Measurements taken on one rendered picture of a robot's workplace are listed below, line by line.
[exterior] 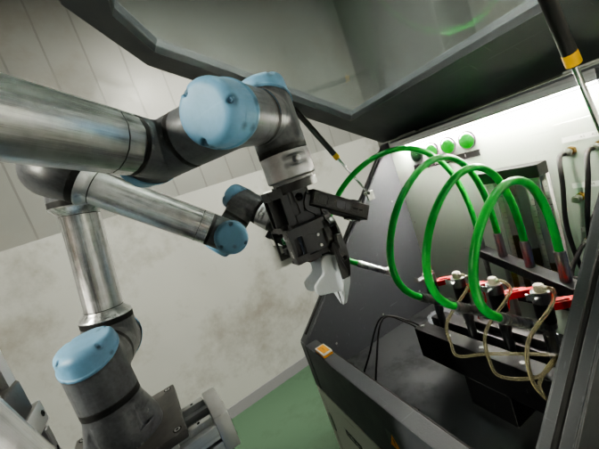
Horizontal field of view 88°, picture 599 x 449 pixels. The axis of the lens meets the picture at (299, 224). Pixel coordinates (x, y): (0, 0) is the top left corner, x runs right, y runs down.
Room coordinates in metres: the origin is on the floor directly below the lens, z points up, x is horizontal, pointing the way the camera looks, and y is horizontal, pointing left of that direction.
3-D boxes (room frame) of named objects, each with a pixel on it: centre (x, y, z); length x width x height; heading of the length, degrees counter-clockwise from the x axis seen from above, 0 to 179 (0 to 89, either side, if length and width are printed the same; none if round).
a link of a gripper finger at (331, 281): (0.46, -0.02, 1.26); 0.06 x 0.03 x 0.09; 113
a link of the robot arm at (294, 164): (0.47, -0.01, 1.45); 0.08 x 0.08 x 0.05
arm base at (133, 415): (0.62, 0.50, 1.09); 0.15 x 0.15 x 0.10
